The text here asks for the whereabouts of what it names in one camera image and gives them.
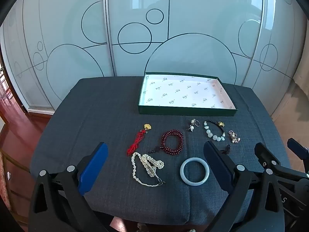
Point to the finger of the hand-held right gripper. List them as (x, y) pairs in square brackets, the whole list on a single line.
[(265, 154), (299, 149)]

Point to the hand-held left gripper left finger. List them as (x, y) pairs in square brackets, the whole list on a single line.
[(94, 166)]

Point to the dark grey tablecloth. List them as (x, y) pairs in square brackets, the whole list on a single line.
[(96, 113)]

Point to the small white object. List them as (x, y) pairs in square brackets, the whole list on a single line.
[(9, 175)]

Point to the pale jade bangle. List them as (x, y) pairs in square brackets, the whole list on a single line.
[(183, 172)]

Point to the pearl earring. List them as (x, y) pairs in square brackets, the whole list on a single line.
[(192, 127)]

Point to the beige curtain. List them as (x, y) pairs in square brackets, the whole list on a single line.
[(303, 87)]

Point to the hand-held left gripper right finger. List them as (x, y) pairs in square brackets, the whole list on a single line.
[(217, 166)]

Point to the green shallow cardboard box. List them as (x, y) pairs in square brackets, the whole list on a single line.
[(183, 94)]

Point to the frosted glass sliding wardrobe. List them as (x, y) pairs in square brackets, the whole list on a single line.
[(72, 29)]

